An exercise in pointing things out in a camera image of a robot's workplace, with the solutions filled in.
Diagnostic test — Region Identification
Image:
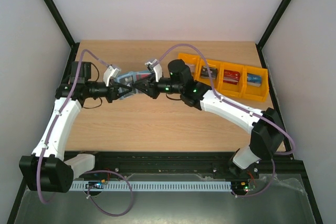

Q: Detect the teal card holder wallet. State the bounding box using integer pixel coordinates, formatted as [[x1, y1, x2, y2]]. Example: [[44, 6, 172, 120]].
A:
[[115, 71, 151, 95]]

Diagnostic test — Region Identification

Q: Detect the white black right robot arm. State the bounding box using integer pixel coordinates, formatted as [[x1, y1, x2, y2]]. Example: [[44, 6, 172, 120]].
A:
[[132, 59, 285, 178]]

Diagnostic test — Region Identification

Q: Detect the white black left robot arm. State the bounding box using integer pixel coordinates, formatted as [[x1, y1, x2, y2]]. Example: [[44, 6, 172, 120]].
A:
[[19, 61, 124, 193]]

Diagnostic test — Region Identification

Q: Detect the black card stack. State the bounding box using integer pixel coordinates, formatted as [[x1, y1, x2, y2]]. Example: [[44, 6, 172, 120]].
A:
[[200, 66, 218, 80]]

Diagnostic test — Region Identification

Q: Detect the red card stack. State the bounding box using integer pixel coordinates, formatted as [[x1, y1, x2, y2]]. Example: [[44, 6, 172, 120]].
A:
[[223, 69, 240, 85]]

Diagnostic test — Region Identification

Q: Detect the blue card stack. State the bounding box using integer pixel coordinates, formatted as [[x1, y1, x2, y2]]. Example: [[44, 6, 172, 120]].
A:
[[247, 73, 262, 87]]

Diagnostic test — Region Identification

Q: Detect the yellow plastic bin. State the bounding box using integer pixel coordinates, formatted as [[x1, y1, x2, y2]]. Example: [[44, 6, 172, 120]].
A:
[[242, 66, 269, 102], [177, 53, 200, 79], [196, 59, 222, 89], [218, 62, 247, 98]]

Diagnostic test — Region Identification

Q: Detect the grey metal front plate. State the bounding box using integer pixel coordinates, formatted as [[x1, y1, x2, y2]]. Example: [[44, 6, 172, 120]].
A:
[[15, 174, 315, 223]]

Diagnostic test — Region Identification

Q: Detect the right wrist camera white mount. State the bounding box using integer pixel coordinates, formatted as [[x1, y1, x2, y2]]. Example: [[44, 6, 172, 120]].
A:
[[145, 59, 163, 82]]

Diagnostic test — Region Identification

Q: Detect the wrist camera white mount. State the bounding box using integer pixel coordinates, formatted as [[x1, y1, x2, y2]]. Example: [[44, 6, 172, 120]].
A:
[[145, 59, 163, 82], [103, 65, 121, 87]]

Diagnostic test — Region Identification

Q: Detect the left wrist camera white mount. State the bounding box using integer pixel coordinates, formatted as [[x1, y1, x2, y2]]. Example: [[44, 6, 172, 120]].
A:
[[103, 65, 121, 87]]

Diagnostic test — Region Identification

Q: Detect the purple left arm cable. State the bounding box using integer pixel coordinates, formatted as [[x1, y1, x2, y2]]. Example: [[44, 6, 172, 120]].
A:
[[36, 49, 134, 217]]

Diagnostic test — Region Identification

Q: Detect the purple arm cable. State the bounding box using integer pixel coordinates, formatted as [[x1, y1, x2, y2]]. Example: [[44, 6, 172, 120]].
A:
[[159, 43, 296, 198], [36, 49, 134, 217]]

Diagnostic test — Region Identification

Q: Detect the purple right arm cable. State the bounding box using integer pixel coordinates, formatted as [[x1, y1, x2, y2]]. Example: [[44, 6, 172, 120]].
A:
[[159, 43, 296, 198]]

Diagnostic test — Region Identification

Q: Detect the light blue slotted cable duct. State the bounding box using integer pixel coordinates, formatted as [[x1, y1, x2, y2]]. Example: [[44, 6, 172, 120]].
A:
[[69, 181, 232, 192]]

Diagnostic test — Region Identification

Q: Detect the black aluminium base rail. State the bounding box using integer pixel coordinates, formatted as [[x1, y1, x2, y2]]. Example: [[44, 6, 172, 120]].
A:
[[62, 151, 307, 183]]

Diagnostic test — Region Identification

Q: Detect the black corner frame post left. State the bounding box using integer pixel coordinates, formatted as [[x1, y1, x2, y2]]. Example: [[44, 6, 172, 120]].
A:
[[27, 0, 78, 49]]

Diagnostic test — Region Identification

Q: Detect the black corner frame post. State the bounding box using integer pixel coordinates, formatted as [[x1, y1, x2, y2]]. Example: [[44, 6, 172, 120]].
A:
[[27, 0, 78, 49], [257, 0, 309, 49]]

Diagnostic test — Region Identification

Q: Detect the black corner frame post right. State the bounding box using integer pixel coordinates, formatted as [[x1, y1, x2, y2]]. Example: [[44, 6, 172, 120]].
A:
[[257, 0, 309, 49]]

